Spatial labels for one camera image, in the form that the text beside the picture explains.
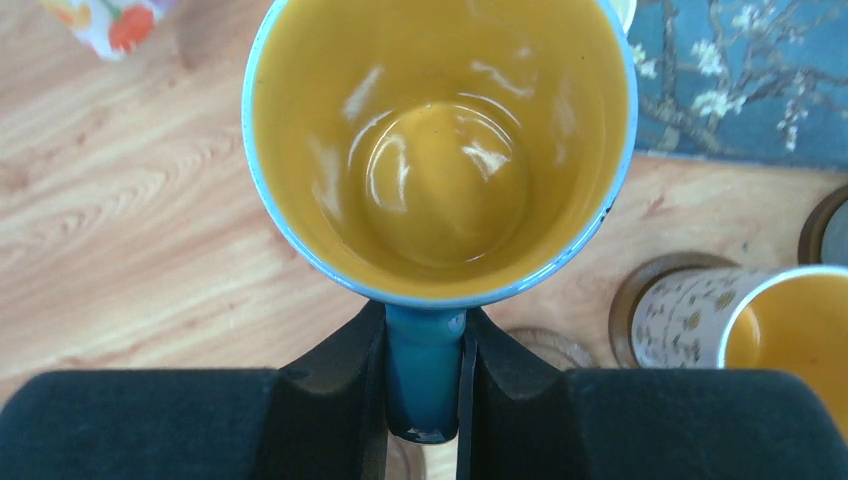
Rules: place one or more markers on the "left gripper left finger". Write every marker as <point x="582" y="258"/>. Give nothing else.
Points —
<point x="319" y="417"/>

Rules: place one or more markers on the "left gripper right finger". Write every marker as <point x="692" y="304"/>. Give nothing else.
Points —
<point x="521" y="418"/>

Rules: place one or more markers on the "brown round coaster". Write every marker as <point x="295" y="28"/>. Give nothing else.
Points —
<point x="636" y="284"/>
<point x="808" y="251"/>
<point x="410" y="461"/>

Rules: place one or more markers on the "blue butterfly mug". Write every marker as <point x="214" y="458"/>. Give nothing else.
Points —
<point x="437" y="157"/>

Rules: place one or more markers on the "white floral mug yellow inside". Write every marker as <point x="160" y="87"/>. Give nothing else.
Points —
<point x="791" y="319"/>

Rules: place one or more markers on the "grey ceramic mug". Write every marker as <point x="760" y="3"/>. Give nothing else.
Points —
<point x="834" y="242"/>

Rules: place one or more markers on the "blue floral serving tray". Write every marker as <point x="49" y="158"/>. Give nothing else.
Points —
<point x="758" y="82"/>

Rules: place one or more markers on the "floral fabric bag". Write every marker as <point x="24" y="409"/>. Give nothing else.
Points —
<point x="112" y="29"/>

